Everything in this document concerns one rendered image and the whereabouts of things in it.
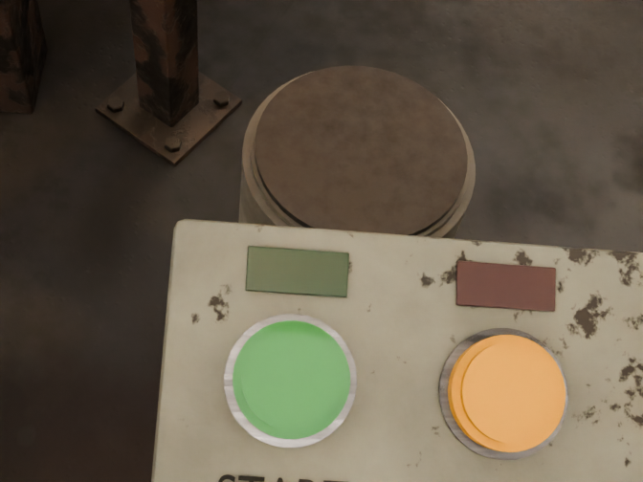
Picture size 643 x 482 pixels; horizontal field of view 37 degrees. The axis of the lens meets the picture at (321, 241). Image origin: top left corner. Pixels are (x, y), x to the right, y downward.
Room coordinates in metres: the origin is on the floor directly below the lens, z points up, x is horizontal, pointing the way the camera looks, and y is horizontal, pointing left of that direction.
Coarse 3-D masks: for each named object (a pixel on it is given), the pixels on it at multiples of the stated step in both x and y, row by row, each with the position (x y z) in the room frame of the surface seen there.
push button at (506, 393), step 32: (480, 352) 0.15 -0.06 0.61; (512, 352) 0.15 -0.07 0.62; (544, 352) 0.15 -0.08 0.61; (480, 384) 0.14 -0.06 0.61; (512, 384) 0.14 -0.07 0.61; (544, 384) 0.14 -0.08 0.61; (480, 416) 0.13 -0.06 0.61; (512, 416) 0.13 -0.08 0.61; (544, 416) 0.13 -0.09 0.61; (512, 448) 0.12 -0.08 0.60
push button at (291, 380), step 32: (288, 320) 0.15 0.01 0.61; (256, 352) 0.13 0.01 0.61; (288, 352) 0.13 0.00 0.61; (320, 352) 0.14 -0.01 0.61; (256, 384) 0.12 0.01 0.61; (288, 384) 0.12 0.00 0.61; (320, 384) 0.13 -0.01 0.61; (256, 416) 0.11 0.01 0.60; (288, 416) 0.12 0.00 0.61; (320, 416) 0.12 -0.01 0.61
